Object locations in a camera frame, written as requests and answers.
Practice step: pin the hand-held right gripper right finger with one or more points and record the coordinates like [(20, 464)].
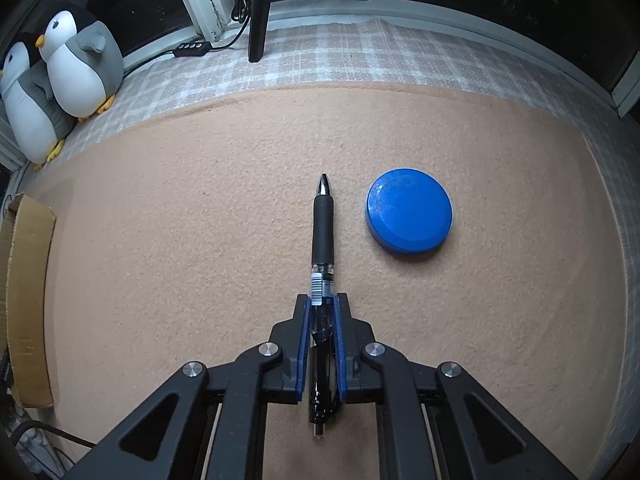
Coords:
[(341, 340)]

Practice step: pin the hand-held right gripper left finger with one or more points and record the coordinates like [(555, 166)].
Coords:
[(301, 340)]

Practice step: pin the black pen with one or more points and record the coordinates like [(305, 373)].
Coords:
[(322, 225)]

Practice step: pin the cardboard box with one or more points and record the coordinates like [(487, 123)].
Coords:
[(27, 310)]

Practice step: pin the blue round lid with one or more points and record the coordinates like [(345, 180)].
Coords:
[(407, 207)]

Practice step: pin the small penguin plush toy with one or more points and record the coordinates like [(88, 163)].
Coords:
[(75, 75)]

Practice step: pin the large penguin plush toy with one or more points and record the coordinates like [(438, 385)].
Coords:
[(25, 110)]

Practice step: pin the white window frame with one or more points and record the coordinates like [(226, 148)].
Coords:
[(205, 0)]

